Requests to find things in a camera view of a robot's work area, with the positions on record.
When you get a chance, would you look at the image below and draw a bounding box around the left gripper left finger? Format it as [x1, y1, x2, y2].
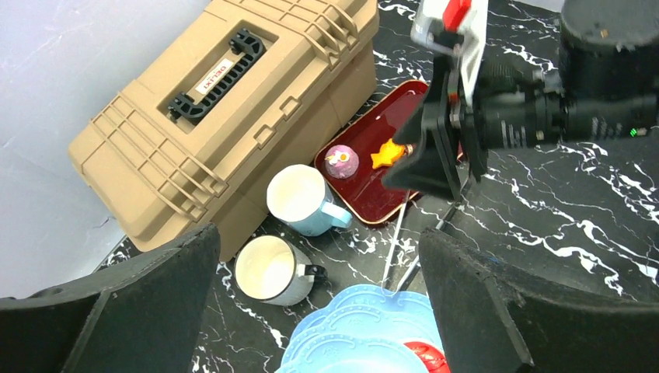
[1, 224, 220, 372]

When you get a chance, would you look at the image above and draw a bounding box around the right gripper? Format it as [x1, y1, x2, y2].
[382, 56, 487, 200]

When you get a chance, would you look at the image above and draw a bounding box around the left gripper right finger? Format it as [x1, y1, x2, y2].
[418, 228, 658, 372]

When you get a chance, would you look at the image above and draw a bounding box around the orange pastry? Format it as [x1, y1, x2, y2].
[371, 138, 413, 170]

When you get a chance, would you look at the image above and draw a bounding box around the red frosted donut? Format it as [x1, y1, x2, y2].
[404, 340, 451, 373]

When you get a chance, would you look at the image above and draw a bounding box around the pink cupcake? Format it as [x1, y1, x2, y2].
[323, 145, 360, 179]

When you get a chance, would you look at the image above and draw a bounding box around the blue three-tier cake stand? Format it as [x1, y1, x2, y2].
[278, 284, 445, 372]

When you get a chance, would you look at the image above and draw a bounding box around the white mug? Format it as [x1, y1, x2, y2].
[234, 235, 327, 307]

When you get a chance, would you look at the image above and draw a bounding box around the light blue mug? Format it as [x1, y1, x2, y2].
[267, 164, 353, 236]

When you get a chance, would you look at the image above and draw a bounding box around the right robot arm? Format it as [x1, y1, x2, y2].
[382, 1, 658, 199]

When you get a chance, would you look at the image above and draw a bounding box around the tan plastic toolbox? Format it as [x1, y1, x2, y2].
[68, 1, 379, 260]

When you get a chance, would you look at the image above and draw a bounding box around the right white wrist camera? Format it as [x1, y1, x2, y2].
[410, 0, 489, 106]

